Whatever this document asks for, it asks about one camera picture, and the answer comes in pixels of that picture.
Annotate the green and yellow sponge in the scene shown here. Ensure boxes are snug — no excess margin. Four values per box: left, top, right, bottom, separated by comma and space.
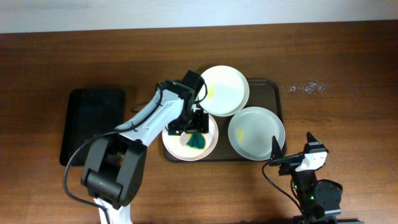
186, 133, 206, 149

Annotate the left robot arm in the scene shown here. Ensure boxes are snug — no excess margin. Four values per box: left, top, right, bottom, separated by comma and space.
81, 70, 209, 223

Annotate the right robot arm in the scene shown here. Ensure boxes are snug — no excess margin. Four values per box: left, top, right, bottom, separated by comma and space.
264, 133, 343, 223

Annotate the black plastic tray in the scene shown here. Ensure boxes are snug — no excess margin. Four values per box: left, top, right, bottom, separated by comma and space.
59, 88, 125, 166

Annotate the white plate front left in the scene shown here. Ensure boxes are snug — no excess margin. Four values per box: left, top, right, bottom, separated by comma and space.
161, 114, 219, 162

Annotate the white plate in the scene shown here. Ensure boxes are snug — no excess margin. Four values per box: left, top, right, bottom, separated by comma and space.
161, 114, 219, 162
198, 65, 249, 116

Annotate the pale blue plate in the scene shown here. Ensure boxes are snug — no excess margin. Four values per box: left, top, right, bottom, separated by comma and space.
228, 106, 286, 161

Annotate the white plate at back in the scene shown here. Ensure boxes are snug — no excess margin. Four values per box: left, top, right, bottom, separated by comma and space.
198, 65, 249, 116

